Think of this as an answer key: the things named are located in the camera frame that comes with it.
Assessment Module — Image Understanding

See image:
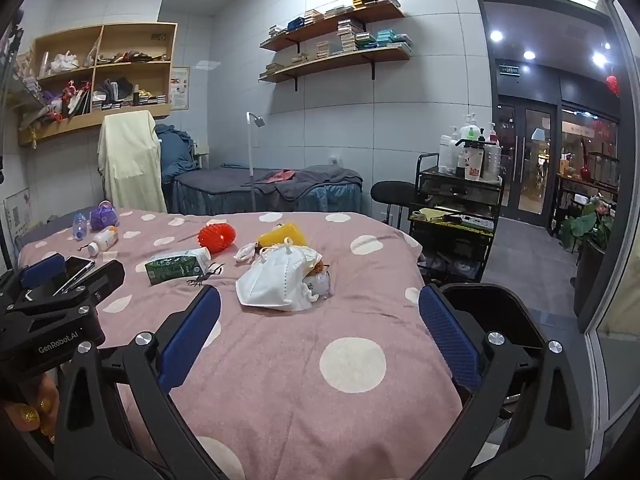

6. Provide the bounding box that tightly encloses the green cap bottle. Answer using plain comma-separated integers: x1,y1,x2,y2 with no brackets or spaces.
460,112,481,148

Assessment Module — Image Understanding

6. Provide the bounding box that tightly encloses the black trolley cart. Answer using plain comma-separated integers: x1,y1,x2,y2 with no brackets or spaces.
407,152,503,286

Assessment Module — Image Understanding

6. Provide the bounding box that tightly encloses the red foam fruit net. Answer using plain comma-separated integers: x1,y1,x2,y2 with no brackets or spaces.
197,223,237,255

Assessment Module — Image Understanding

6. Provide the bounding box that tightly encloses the wooden wall cabinet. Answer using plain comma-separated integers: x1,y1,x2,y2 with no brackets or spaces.
17,22,178,147

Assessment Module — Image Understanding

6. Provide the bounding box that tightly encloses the clear plastic bag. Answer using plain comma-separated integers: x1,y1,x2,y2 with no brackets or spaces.
300,255,333,302

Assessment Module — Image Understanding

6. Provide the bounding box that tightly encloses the white face mask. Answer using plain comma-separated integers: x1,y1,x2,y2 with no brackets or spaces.
235,240,321,312

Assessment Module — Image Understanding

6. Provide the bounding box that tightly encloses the clear ribbed bottle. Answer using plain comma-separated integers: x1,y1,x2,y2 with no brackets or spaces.
482,140,502,181

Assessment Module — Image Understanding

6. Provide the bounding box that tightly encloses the black trash bin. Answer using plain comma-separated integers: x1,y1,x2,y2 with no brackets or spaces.
435,282,551,411

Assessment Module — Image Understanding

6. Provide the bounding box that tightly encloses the yellow foam fruit net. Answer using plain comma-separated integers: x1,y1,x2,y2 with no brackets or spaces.
257,223,307,251

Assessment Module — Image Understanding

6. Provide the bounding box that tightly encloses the cream towel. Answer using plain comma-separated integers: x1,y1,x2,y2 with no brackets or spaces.
97,110,168,213

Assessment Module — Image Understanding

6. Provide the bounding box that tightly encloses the printed paper cup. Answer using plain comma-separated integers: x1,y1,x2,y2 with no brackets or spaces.
462,146,485,181

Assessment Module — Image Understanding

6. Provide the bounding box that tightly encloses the black phone with silver edge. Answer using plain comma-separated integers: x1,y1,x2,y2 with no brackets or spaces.
52,256,96,296

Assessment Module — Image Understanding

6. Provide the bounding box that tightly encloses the white plastic bag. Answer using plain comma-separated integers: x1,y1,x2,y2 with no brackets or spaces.
47,51,81,73

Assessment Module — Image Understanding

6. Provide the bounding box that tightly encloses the glass double door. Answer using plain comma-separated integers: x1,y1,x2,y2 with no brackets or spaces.
492,95,558,228

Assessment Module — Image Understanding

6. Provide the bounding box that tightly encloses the blue cloth pile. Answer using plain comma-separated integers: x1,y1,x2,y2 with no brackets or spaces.
155,124,198,183

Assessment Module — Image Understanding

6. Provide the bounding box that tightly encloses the white pill bottle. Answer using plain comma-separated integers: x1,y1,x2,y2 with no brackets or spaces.
87,226,120,256

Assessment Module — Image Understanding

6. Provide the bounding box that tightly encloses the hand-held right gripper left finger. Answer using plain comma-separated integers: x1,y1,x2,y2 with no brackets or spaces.
52,285,223,480

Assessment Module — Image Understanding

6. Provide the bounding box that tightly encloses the black round stool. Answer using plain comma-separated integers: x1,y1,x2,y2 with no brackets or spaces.
370,180,418,226

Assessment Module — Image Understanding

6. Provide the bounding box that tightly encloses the white floor lamp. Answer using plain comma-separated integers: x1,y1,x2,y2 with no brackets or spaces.
244,111,268,212

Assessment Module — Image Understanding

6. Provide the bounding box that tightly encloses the dry brown twig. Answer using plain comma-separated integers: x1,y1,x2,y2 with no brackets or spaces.
187,261,226,288

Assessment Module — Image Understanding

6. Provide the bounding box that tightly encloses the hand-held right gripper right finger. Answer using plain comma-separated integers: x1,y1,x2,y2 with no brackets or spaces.
419,285,587,480

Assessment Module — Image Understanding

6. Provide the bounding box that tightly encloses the purple plastic toy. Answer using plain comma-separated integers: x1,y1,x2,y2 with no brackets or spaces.
90,201,120,232

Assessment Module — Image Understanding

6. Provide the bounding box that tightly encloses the dark display table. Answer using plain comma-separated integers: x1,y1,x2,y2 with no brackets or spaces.
550,150,621,236

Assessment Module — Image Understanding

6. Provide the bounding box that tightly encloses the white pump bottle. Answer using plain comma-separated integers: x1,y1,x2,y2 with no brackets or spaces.
438,134,458,176

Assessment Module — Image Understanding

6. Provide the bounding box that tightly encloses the wall poster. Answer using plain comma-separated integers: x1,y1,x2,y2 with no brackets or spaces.
169,66,191,111

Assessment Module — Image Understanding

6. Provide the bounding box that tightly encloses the person's left hand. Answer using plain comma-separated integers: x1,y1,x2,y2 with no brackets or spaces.
0,370,61,446

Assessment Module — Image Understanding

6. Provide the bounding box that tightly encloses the potted green plant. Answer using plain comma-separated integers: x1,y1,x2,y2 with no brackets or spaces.
557,195,616,316

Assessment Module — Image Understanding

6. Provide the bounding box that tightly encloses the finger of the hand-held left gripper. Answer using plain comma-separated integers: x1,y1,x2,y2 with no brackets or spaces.
20,254,68,291
65,259,126,307

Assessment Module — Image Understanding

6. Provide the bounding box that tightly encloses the massage bed with grey blanket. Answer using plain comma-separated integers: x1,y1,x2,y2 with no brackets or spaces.
165,162,363,213

